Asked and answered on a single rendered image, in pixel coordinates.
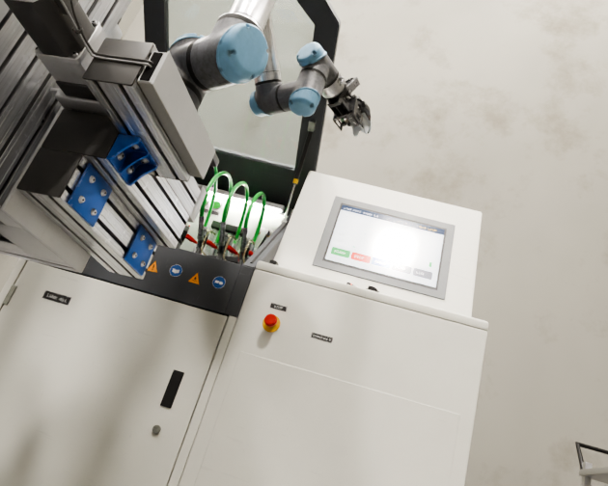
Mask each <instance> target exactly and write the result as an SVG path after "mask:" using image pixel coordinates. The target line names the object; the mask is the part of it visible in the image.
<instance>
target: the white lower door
mask: <svg viewBox="0 0 608 486"><path fill-rule="evenodd" d="M2 304H4V306H3V308H2V309H1V310H0V486H168V483H169V481H170V478H171V475H172V472H173V470H174V467H175V465H176V462H177V459H178V457H179V454H180V449H181V447H182V444H183V441H184V438H185V436H186V433H187V430H188V427H189V424H190V422H191V420H192V417H193V414H194V412H195V409H196V406H197V403H198V400H199V398H200V395H201V392H202V389H203V387H204V384H205V381H206V379H207V375H208V372H209V369H210V366H211V364H212V361H213V358H214V355H215V353H216V350H217V347H218V344H219V342H220V339H221V337H222V334H223V331H224V329H225V326H226V323H227V320H228V317H227V316H225V315H222V314H218V313H215V312H211V311H207V310H201V309H198V308H194V307H191V306H187V305H185V304H181V303H178V302H174V301H171V300H167V299H163V298H160V297H156V296H153V295H150V294H147V293H143V292H140V291H136V290H133V289H129V288H126V287H122V286H118V285H115V284H111V283H106V282H103V281H99V280H96V279H92V278H89V277H85V276H82V275H78V274H74V273H71V272H68V271H65V270H61V269H58V268H54V267H51V266H47V265H44V264H40V263H37V262H34V261H30V260H28V261H27V263H26V265H25V267H24V268H23V270H22V272H21V274H20V276H19V278H18V279H17V281H16V283H15V285H12V286H11V288H10V290H9V292H8V294H7V296H6V297H5V299H4V301H3V303H2Z"/></svg>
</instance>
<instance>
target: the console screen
mask: <svg viewBox="0 0 608 486"><path fill-rule="evenodd" d="M455 227H456V226H455V225H451V224H447V223H443V222H439V221H435V220H431V219H428V218H424V217H420V216H416V215H412V214H408V213H404V212H400V211H397V210H392V209H388V208H384V207H380V206H376V205H372V204H368V203H364V202H358V201H354V200H350V199H346V198H342V197H338V196H336V197H335V200H334V201H333V204H332V207H331V210H330V213H329V216H328V219H327V222H326V225H325V228H324V231H323V234H322V237H321V239H320V241H319V244H318V249H317V252H316V255H315V258H314V261H313V264H312V265H314V266H317V267H320V268H324V269H328V270H332V271H336V272H339V273H343V274H347V275H350V276H353V277H357V278H361V279H365V280H369V281H372V282H376V283H380V284H386V285H390V286H393V287H397V288H401V289H404V290H408V291H412V292H416V293H419V294H423V295H427V296H430V297H434V298H437V299H441V300H445V296H446V289H447V282H448V276H449V269H450V262H451V254H452V248H453V241H454V234H455Z"/></svg>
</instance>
